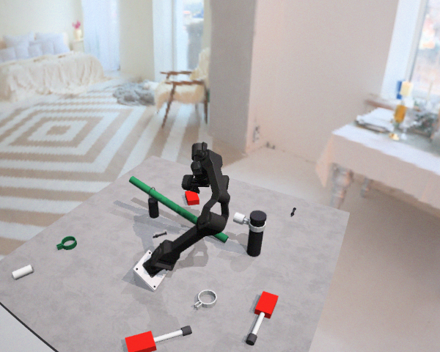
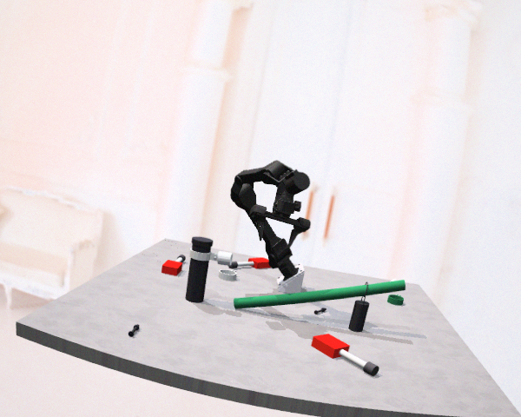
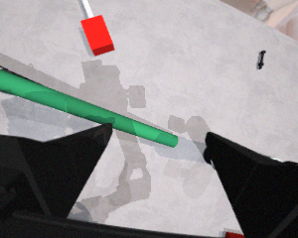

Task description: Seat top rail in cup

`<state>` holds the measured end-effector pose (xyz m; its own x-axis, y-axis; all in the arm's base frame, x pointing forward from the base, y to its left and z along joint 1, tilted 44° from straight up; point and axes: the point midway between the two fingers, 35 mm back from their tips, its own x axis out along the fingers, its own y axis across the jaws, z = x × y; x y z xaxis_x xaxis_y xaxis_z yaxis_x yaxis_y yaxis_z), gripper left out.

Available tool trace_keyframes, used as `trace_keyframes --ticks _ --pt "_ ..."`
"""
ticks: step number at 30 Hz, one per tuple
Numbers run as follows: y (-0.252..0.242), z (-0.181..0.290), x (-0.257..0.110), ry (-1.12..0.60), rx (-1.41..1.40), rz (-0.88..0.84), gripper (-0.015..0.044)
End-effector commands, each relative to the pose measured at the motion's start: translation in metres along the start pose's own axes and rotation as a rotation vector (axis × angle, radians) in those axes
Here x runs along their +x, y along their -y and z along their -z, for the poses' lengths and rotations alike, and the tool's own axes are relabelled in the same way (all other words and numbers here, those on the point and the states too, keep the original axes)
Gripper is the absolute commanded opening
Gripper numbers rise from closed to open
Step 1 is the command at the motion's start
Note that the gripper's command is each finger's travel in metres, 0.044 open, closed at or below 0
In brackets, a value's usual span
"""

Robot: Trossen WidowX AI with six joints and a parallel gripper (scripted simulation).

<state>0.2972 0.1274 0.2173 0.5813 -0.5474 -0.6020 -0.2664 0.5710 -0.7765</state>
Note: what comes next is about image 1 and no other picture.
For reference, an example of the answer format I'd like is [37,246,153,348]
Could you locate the white cylinder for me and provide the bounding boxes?
[12,265,33,279]

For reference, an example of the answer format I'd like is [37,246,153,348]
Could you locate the green ring with small tab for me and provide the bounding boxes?
[56,236,77,250]

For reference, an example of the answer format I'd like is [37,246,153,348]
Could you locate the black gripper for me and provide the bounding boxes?
[181,175,229,194]

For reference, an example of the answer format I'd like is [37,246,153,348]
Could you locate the white metal ring clamp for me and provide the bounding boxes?
[194,290,216,310]

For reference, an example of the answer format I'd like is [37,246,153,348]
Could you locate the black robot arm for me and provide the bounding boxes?
[142,142,230,278]

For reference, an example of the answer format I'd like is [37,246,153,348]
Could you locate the green cylinder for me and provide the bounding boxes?
[129,176,229,243]

